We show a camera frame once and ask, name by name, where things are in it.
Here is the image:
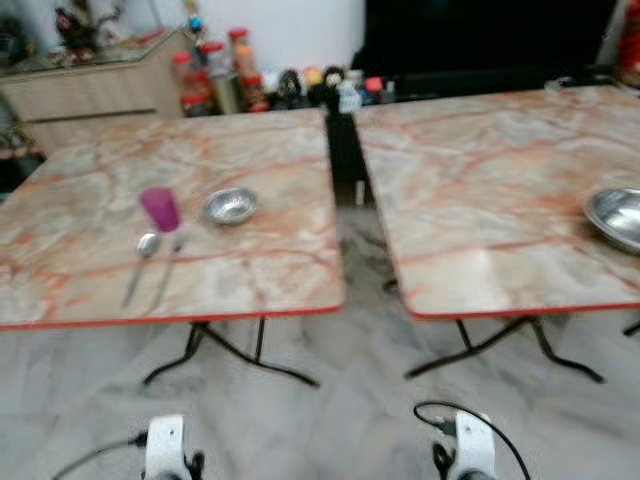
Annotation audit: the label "small steel bowl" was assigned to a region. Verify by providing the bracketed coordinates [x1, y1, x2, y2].
[202, 187, 260, 226]

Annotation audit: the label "large steel bowl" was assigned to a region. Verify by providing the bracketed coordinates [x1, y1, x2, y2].
[583, 187, 640, 253]

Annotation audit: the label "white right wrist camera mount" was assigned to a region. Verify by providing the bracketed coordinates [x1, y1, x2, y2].
[454, 410, 497, 479]

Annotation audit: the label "light wooden cabinet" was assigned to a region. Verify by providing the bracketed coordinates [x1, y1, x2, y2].
[0, 35, 191, 156]

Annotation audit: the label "steel spoon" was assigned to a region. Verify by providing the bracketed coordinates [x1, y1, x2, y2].
[121, 233, 161, 309]

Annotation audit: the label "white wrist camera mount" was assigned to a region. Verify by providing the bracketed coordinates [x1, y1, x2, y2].
[454, 410, 497, 479]
[144, 415, 188, 480]

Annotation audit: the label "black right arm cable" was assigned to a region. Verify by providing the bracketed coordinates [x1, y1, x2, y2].
[413, 401, 531, 480]

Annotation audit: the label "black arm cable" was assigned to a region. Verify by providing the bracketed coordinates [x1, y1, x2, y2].
[413, 401, 531, 480]
[52, 432, 149, 480]

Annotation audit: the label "black folding table legs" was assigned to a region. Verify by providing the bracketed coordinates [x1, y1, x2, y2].
[405, 316, 606, 384]
[142, 318, 321, 389]

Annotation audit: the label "steel fork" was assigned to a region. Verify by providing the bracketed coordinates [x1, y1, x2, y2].
[150, 232, 187, 313]

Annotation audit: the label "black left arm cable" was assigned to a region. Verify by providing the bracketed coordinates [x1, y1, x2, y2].
[52, 432, 149, 480]

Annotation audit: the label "purple plastic cup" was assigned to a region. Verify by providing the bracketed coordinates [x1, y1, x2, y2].
[139, 186, 183, 234]

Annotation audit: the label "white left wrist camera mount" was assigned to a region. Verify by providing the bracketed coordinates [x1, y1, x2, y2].
[144, 415, 188, 480]

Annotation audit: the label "red lid plastic jar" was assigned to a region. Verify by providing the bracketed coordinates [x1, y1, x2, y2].
[172, 52, 201, 113]

